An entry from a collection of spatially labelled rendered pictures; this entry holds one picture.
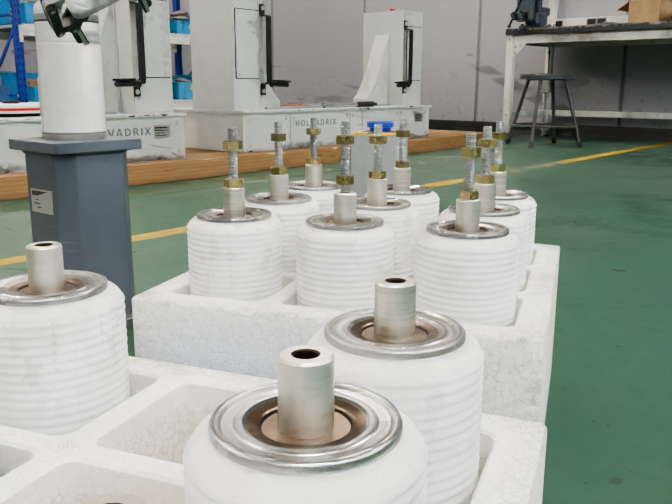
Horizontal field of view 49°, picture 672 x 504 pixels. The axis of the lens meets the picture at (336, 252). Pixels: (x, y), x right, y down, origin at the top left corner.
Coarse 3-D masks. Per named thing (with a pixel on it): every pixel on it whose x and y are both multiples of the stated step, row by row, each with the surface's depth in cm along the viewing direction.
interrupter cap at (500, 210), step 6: (498, 204) 81; (504, 204) 81; (450, 210) 78; (498, 210) 79; (504, 210) 78; (510, 210) 78; (516, 210) 77; (480, 216) 75; (486, 216) 75; (492, 216) 75; (498, 216) 75; (504, 216) 76
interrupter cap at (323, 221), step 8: (312, 216) 73; (320, 216) 74; (328, 216) 74; (360, 216) 74; (368, 216) 74; (376, 216) 73; (312, 224) 69; (320, 224) 69; (328, 224) 69; (360, 224) 69; (368, 224) 70; (376, 224) 69
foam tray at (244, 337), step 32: (544, 256) 90; (160, 288) 75; (288, 288) 75; (544, 288) 76; (160, 320) 72; (192, 320) 70; (224, 320) 69; (256, 320) 68; (288, 320) 67; (320, 320) 66; (544, 320) 65; (160, 352) 72; (192, 352) 71; (224, 352) 70; (256, 352) 69; (512, 352) 61; (544, 352) 63; (512, 384) 62; (544, 384) 71; (512, 416) 62; (544, 416) 81
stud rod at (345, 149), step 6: (342, 126) 69; (348, 126) 69; (342, 132) 69; (348, 132) 69; (342, 150) 70; (348, 150) 70; (342, 156) 70; (348, 156) 70; (342, 162) 70; (348, 162) 70; (342, 168) 70; (348, 168) 70; (342, 174) 70; (348, 174) 70; (342, 186) 71; (348, 186) 71; (342, 192) 71; (348, 192) 71
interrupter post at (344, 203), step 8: (336, 192) 71; (352, 192) 71; (336, 200) 70; (344, 200) 70; (352, 200) 70; (336, 208) 71; (344, 208) 70; (352, 208) 70; (336, 216) 71; (344, 216) 70; (352, 216) 71; (336, 224) 71; (344, 224) 71; (352, 224) 71
